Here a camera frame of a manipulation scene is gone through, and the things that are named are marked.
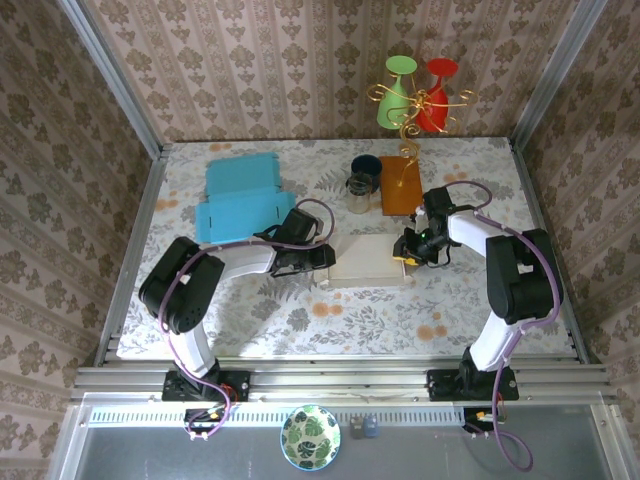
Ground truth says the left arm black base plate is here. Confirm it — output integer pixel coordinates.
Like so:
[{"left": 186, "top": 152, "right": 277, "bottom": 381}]
[{"left": 162, "top": 369, "right": 251, "bottom": 402}]

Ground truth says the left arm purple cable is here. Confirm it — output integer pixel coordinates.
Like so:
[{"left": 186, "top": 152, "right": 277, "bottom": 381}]
[{"left": 158, "top": 198, "right": 336, "bottom": 441}]

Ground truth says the red plastic wine glass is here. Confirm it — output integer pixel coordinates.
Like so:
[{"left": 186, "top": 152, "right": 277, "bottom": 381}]
[{"left": 413, "top": 57, "right": 460, "bottom": 134}]

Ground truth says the aluminium table side rail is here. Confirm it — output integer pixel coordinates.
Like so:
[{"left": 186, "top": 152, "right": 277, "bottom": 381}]
[
  {"left": 93, "top": 144, "right": 171, "bottom": 366},
  {"left": 507, "top": 135, "right": 604, "bottom": 366}
]

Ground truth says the grey metal shelf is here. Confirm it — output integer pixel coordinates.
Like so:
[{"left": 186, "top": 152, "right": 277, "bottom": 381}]
[{"left": 59, "top": 392, "right": 619, "bottom": 480}]

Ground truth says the long aluminium frame rail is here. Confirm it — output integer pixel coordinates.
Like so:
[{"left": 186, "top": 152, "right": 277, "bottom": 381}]
[{"left": 69, "top": 355, "right": 619, "bottom": 401}]

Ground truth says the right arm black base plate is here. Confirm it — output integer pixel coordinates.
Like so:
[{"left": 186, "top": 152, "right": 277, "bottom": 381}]
[{"left": 427, "top": 367, "right": 521, "bottom": 402}]

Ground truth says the gold wire rack wooden base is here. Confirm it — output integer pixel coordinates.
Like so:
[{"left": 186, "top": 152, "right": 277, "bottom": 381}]
[{"left": 367, "top": 82, "right": 476, "bottom": 217}]

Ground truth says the clear glass jar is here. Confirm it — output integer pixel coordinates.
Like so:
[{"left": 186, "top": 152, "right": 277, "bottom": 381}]
[{"left": 345, "top": 172, "right": 374, "bottom": 215}]

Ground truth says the perforated metal cable duct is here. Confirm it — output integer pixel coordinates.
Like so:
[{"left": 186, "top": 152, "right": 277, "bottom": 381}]
[{"left": 87, "top": 407, "right": 466, "bottom": 427}]

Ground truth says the aluminium frame post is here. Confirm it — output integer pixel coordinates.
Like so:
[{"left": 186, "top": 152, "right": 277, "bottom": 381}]
[
  {"left": 509, "top": 0, "right": 609, "bottom": 146},
  {"left": 57, "top": 0, "right": 166, "bottom": 159}
]

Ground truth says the leaf pattern bowl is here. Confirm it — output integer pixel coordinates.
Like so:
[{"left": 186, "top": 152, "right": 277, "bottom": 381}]
[{"left": 279, "top": 404, "right": 342, "bottom": 471}]

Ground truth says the black power connector block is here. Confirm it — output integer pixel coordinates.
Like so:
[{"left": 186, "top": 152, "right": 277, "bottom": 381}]
[
  {"left": 183, "top": 407, "right": 225, "bottom": 435},
  {"left": 462, "top": 407, "right": 500, "bottom": 435}
]

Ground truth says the dark blue mug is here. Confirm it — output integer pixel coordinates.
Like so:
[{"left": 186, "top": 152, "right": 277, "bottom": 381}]
[{"left": 349, "top": 153, "right": 384, "bottom": 184}]

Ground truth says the green plastic wine glass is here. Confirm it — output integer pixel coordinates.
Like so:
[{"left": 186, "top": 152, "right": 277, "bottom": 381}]
[{"left": 375, "top": 55, "right": 419, "bottom": 129}]

